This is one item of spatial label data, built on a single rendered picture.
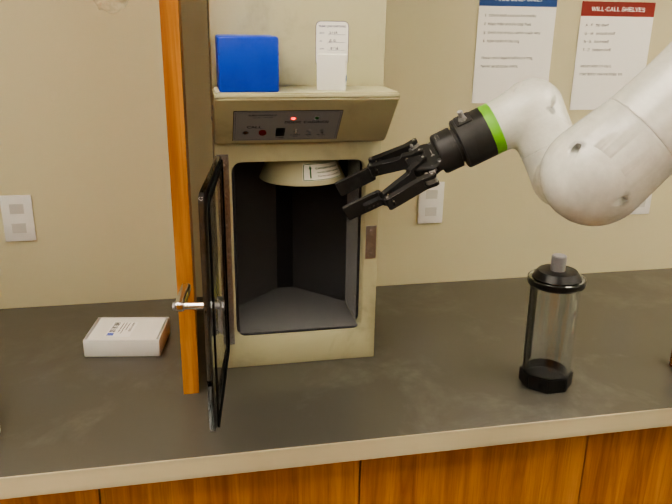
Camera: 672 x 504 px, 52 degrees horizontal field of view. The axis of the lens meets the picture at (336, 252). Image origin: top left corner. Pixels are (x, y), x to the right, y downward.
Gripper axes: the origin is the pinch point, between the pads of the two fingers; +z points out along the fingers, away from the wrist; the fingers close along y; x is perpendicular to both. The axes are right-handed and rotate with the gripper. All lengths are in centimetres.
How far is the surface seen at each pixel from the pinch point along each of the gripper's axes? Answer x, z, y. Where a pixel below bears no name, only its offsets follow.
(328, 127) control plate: -11.1, -0.9, -6.9
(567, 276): 27.8, -28.9, 13.8
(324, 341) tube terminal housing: 29.0, 20.1, 1.6
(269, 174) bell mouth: -3.4, 14.4, -14.7
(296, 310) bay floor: 26.8, 24.2, -8.7
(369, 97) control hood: -14.5, -9.9, -3.6
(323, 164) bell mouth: -0.9, 3.8, -13.1
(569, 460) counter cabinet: 56, -15, 31
